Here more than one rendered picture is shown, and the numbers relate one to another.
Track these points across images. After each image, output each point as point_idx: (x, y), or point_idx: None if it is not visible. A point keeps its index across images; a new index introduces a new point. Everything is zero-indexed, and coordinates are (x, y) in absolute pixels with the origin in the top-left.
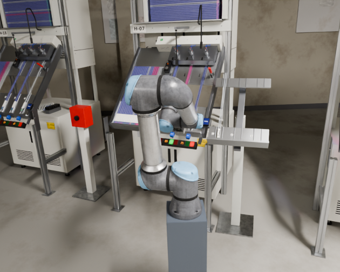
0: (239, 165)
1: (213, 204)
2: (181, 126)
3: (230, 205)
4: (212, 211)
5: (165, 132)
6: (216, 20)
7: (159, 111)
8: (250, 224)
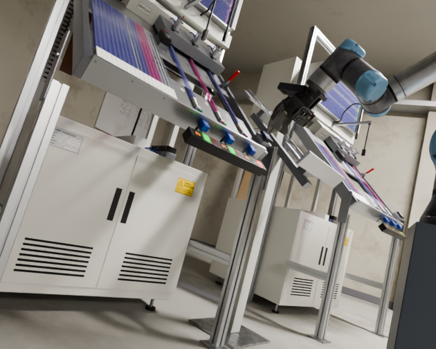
0: (264, 221)
1: (163, 312)
2: (380, 98)
3: (183, 310)
4: (179, 322)
5: (368, 97)
6: (219, 26)
7: (184, 93)
8: (241, 327)
